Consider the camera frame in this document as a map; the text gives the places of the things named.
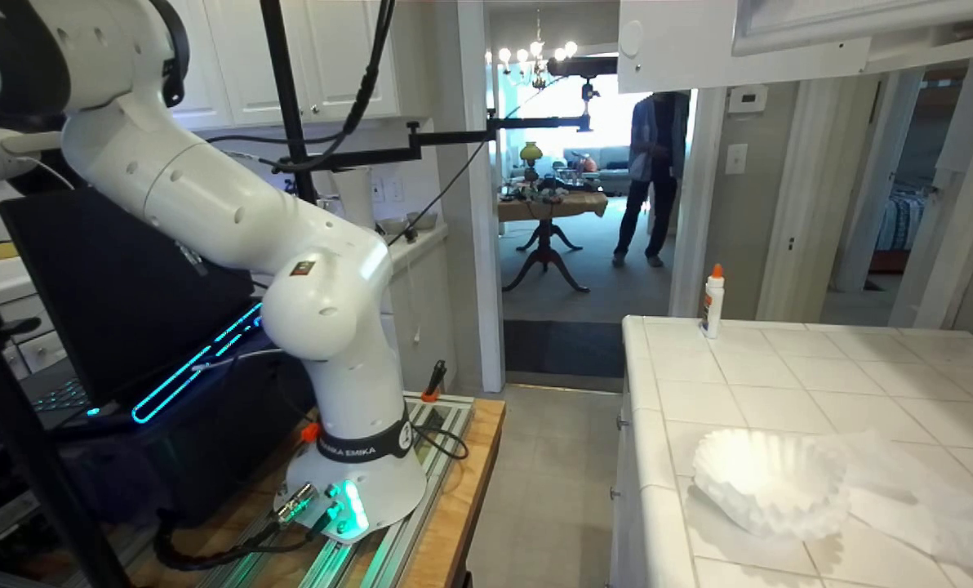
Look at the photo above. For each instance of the dark wooden pedestal table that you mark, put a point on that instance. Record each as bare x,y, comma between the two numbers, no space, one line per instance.
548,223

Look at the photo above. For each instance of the white cupboard door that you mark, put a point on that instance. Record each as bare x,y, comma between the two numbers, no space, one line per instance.
685,44

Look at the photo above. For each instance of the white panel room door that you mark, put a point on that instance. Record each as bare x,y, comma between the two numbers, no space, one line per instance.
816,198

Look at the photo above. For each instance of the black camera on boom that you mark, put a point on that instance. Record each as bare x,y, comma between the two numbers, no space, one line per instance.
584,68

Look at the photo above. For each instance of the red black clamp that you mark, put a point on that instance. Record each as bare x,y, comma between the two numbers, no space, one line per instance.
436,381

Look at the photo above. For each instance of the white wall thermostat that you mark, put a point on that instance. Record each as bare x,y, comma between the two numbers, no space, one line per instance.
750,100

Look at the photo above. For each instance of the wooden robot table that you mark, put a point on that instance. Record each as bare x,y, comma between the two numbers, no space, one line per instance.
469,490

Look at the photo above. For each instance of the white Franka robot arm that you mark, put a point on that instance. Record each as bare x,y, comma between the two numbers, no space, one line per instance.
203,198

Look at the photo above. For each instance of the person in dark clothes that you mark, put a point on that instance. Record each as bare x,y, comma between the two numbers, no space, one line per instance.
651,166

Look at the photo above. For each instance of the white light switch plate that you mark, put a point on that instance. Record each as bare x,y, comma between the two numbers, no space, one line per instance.
735,157

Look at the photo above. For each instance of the white coffee filter stack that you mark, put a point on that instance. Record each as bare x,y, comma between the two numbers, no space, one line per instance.
767,480

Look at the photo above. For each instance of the clear plastic bag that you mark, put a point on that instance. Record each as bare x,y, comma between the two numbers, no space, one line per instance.
933,510

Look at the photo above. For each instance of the black computer case LED strip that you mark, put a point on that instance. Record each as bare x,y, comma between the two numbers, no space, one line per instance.
105,294

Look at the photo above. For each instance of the white kitchen wall cabinets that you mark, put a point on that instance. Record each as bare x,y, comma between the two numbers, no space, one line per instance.
237,53

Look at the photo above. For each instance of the black stand pole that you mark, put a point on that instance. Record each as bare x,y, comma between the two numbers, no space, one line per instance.
285,87

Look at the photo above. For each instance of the white glue bottle orange cap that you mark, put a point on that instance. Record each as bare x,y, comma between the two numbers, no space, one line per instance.
712,301

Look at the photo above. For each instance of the black tripod leg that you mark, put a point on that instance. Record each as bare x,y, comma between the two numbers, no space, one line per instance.
32,446

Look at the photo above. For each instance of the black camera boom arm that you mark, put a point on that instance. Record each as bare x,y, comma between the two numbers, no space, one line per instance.
441,140

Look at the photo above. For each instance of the lit chandelier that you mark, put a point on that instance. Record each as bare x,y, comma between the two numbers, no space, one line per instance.
538,61

